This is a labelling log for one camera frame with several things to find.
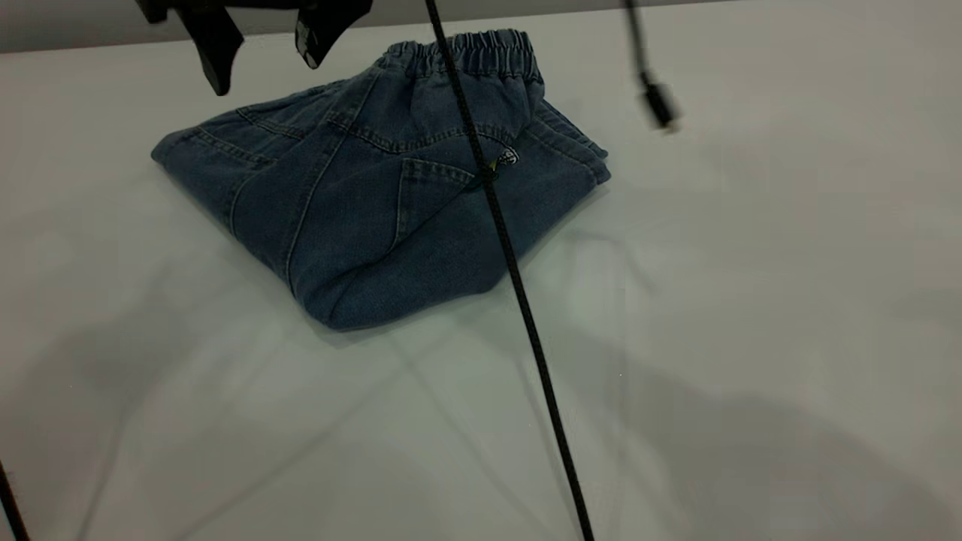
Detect white-marked right gripper finger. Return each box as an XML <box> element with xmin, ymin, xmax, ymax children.
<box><xmin>295</xmin><ymin>0</ymin><xmax>374</xmax><ymax>70</ymax></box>

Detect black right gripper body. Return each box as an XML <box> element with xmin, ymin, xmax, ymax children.
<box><xmin>135</xmin><ymin>0</ymin><xmax>301</xmax><ymax>23</ymax></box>

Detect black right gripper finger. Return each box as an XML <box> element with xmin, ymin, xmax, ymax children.
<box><xmin>177</xmin><ymin>6</ymin><xmax>246</xmax><ymax>97</ymax></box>

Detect blue denim kids jeans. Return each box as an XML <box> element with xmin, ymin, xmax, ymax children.
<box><xmin>150</xmin><ymin>29</ymin><xmax>612</xmax><ymax>331</ymax></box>

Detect black braided cable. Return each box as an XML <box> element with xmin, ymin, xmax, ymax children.
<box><xmin>0</xmin><ymin>460</ymin><xmax>31</xmax><ymax>541</ymax></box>
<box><xmin>425</xmin><ymin>0</ymin><xmax>596</xmax><ymax>541</ymax></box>

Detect black cable with plug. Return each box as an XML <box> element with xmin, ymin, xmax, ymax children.
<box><xmin>624</xmin><ymin>0</ymin><xmax>682</xmax><ymax>134</ymax></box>

